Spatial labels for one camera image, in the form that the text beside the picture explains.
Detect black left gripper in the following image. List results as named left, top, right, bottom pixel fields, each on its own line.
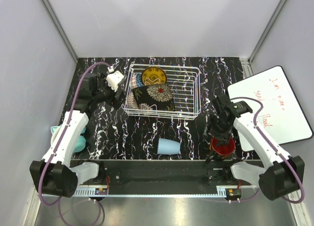
left=93, top=72, right=127, bottom=110

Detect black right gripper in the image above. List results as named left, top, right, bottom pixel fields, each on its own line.
left=202, top=114, right=233, bottom=147

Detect beige patterned bowl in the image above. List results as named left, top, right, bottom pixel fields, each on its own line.
left=126, top=91, right=139, bottom=110

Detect red and black mug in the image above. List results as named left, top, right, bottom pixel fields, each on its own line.
left=206, top=138, right=236, bottom=164

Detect blue patterned bowl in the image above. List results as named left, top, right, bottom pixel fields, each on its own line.
left=130, top=73, right=144, bottom=89

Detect black floral square plate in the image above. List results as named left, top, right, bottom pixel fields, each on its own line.
left=132, top=84, right=175, bottom=112

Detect yellow patterned plate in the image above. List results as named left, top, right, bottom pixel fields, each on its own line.
left=141, top=66, right=167, bottom=85

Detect light blue plastic cup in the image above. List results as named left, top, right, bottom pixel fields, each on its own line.
left=157, top=138, right=181, bottom=155

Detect white wire dish rack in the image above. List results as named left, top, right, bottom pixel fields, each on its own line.
left=122, top=64, right=201, bottom=120

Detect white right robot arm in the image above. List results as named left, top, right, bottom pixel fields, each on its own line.
left=206, top=94, right=305, bottom=204

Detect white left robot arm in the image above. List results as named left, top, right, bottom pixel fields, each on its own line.
left=29, top=71, right=125, bottom=198

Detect black marble pattern mat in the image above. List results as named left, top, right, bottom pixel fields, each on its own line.
left=72, top=57, right=244, bottom=160

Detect teal cat-ear headphones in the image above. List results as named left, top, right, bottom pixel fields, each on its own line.
left=50, top=126, right=86, bottom=153

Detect white dry-erase board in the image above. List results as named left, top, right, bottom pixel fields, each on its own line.
left=227, top=65, right=314, bottom=155

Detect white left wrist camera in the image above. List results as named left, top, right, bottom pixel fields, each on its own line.
left=106, top=66, right=125, bottom=92

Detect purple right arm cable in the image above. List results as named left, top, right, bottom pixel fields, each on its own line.
left=208, top=96, right=306, bottom=204

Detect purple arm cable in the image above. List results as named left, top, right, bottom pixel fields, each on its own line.
left=208, top=96, right=306, bottom=204
left=39, top=62, right=111, bottom=226

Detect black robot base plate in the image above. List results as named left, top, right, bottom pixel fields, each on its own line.
left=74, top=160, right=258, bottom=198

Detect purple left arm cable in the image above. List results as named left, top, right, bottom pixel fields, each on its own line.
left=39, top=62, right=111, bottom=226

